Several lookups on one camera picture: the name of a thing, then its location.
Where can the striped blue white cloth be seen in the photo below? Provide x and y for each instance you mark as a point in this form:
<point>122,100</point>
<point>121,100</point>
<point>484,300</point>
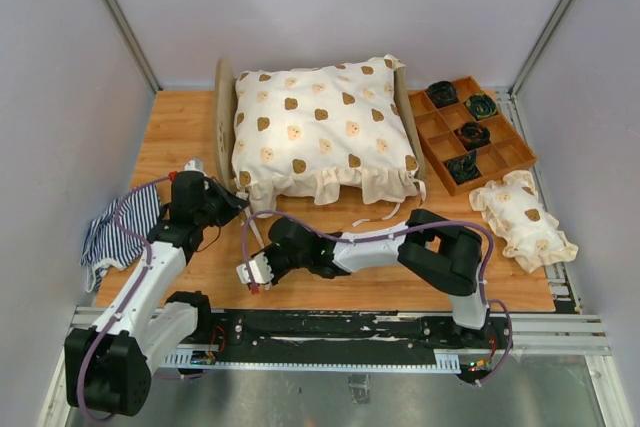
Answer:
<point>113,239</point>

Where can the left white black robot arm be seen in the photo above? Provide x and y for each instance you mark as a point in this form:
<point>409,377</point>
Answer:
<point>109,366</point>

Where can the dark green rolled sock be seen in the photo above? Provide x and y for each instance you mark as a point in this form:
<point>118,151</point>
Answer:
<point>463,169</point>

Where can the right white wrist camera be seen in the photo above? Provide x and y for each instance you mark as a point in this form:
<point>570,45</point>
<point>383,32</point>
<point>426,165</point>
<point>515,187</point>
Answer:
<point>256,273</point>

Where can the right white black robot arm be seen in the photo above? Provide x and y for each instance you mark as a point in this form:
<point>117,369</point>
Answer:
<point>450,256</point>

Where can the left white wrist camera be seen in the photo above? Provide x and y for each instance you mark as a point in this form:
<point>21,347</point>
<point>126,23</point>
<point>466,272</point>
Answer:
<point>195,164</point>

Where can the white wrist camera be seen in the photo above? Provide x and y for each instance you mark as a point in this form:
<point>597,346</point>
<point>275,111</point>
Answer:
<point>256,273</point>
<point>195,164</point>

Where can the orange wooden compartment tray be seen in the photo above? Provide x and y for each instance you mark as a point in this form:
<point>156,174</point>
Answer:
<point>506,152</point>

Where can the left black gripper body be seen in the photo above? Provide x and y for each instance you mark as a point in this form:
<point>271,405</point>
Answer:
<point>206,213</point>

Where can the green black rolled sock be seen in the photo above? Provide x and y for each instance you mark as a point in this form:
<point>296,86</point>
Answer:
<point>481,106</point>

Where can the bear print bed cushion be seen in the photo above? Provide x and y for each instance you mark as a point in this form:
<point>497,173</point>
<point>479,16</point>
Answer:
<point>310,132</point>

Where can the small bear print pillow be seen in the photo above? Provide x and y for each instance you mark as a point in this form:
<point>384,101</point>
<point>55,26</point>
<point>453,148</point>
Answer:
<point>512,209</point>

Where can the right aluminium frame post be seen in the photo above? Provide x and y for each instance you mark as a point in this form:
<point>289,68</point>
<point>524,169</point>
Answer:
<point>552,25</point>

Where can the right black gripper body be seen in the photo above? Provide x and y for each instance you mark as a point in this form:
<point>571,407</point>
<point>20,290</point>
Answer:
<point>281,263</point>

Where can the black rolled sock back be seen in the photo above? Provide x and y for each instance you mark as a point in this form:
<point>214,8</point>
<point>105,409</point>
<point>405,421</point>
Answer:
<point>442,94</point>

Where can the wooden pet bed frame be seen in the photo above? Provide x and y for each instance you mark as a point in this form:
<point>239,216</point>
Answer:
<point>226,102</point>

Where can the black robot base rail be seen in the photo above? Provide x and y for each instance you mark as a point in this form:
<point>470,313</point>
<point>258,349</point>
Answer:
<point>231,328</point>

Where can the aluminium frame post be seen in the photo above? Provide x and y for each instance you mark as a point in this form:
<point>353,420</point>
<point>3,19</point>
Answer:
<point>552,25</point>
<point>132,44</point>

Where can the black orange rolled sock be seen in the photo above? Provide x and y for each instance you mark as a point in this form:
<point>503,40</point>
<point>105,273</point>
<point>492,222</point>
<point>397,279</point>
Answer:
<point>472,135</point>

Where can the left aluminium frame post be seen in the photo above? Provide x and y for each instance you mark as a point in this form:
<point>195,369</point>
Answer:
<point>132,44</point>

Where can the white slotted cable duct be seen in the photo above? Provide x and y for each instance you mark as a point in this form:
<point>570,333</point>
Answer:
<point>378,358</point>

